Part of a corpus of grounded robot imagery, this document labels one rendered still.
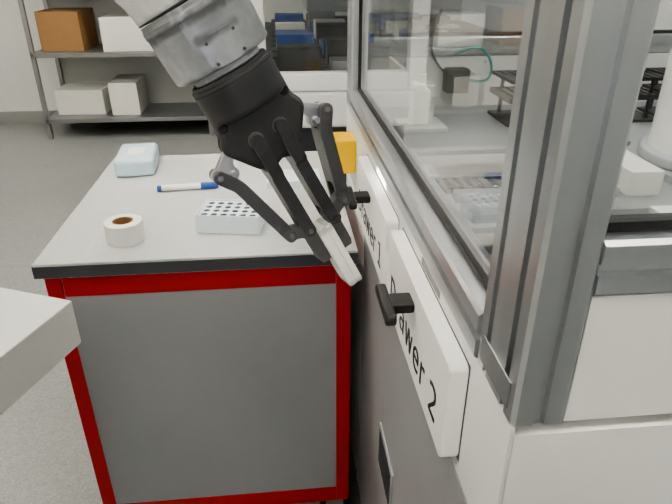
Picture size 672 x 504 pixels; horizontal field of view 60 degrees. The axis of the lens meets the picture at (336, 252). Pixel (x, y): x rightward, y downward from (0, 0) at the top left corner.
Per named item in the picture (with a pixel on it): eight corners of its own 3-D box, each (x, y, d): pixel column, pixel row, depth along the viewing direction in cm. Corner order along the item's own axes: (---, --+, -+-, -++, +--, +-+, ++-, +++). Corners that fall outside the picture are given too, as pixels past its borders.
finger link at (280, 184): (263, 130, 50) (249, 139, 50) (321, 234, 55) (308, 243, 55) (252, 126, 54) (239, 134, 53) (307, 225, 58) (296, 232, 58)
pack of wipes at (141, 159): (155, 176, 144) (152, 158, 141) (115, 178, 142) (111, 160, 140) (160, 157, 157) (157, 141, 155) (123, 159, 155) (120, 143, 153)
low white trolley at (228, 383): (107, 549, 137) (30, 265, 102) (154, 379, 192) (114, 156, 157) (352, 528, 142) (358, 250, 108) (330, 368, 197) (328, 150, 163)
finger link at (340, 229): (314, 204, 57) (339, 187, 57) (338, 244, 59) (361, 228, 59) (319, 207, 55) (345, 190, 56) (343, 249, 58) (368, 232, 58)
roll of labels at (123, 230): (98, 243, 110) (94, 224, 108) (124, 229, 116) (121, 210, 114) (127, 250, 107) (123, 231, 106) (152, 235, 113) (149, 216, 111)
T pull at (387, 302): (385, 328, 61) (386, 317, 60) (374, 292, 68) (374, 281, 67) (419, 326, 61) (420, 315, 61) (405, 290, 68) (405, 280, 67)
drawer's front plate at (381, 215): (383, 291, 83) (386, 220, 78) (356, 211, 109) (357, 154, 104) (395, 290, 83) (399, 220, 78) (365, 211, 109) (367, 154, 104)
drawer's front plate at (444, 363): (439, 461, 55) (450, 368, 50) (386, 300, 81) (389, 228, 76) (457, 459, 55) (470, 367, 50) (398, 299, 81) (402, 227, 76)
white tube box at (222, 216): (196, 232, 114) (194, 215, 113) (208, 215, 122) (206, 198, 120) (259, 234, 113) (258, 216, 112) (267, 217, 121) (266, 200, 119)
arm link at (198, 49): (248, -35, 44) (287, 39, 46) (224, -19, 52) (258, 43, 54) (143, 26, 42) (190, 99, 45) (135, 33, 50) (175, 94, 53)
